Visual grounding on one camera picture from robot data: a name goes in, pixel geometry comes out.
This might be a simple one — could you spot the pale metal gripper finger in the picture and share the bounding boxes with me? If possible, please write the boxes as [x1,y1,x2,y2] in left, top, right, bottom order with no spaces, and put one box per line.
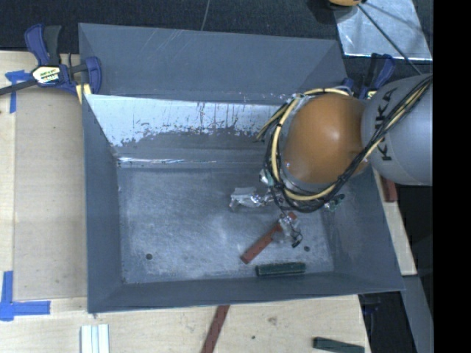
[277,214,301,244]
[229,186,264,213]

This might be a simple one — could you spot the red-brown flat block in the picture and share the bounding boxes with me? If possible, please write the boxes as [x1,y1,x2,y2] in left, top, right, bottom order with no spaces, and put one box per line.
[240,211,297,265]
[200,304,231,353]

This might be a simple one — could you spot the dark green flat block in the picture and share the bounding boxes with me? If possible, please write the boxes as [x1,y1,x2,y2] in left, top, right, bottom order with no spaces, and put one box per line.
[255,262,307,277]
[312,336,366,353]

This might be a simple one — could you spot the grey metal bin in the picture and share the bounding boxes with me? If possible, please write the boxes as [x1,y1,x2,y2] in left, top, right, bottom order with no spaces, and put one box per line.
[77,22,406,314]

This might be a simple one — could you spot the pale wood flat board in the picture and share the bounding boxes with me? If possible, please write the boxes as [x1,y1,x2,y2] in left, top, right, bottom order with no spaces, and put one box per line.
[12,89,89,302]

